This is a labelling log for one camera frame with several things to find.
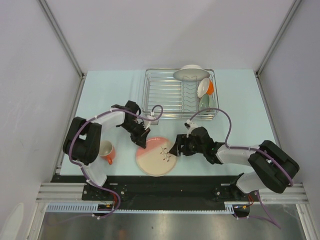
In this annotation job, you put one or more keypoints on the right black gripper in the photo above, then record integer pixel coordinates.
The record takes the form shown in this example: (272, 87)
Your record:
(181, 140)

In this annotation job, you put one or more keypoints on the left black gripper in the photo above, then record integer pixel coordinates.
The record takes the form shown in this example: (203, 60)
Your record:
(141, 138)

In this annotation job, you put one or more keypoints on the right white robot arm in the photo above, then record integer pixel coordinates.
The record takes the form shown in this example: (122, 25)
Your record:
(272, 167)

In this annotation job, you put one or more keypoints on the aluminium frame rail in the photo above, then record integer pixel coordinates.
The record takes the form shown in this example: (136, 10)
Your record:
(60, 192)

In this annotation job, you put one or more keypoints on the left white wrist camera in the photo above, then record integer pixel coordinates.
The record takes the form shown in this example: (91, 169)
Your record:
(150, 119)

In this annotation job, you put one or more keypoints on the green celadon bowl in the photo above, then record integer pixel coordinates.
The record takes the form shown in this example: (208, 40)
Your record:
(207, 101)

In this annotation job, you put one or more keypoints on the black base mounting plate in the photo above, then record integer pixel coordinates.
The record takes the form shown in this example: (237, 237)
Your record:
(164, 193)

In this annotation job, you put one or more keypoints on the orange white bowl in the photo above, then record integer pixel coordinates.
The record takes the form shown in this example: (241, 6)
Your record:
(206, 86)

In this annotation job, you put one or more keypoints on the chrome wire dish rack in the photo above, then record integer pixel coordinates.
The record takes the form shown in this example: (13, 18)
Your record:
(179, 99)

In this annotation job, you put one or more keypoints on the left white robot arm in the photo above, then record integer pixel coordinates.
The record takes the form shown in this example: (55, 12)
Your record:
(83, 138)

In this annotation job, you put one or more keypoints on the pink cream leaf plate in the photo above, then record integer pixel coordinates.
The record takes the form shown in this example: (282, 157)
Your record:
(155, 160)

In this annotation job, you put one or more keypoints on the white slotted cable duct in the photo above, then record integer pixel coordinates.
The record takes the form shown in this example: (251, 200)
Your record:
(96, 208)

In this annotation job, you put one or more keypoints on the white deep plate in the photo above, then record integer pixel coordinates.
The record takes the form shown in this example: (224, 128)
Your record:
(191, 72)

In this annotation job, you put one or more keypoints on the orange mug with handle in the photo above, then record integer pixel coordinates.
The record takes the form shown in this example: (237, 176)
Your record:
(107, 151)

